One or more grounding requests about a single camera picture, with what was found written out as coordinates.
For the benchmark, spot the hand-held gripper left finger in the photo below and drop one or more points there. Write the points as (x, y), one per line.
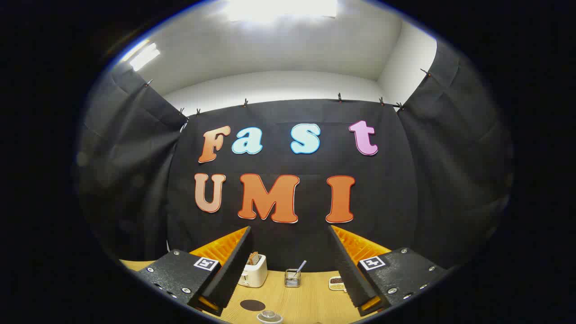
(234, 270)

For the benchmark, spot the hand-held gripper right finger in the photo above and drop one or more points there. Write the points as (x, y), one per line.
(348, 270)

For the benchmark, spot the dark brown round coaster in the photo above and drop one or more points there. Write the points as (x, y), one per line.
(252, 305)

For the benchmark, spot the clear juice bottle white label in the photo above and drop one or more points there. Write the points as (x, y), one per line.
(269, 317)

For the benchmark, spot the white divided dish with grains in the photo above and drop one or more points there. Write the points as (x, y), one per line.
(336, 284)

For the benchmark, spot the white toaster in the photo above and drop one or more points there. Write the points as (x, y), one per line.
(254, 275)

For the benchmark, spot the toast slice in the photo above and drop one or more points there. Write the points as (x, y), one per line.
(253, 258)

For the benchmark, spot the striped straw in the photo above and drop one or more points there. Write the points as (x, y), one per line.
(300, 267)

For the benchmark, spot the wooden table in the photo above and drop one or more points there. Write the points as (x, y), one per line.
(306, 301)

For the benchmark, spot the black backdrop cloth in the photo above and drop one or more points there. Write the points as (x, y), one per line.
(382, 202)

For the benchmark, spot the ceiling tube light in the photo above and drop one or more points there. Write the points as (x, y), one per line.
(145, 56)

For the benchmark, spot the ceiling panel light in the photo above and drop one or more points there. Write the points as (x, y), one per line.
(281, 9)

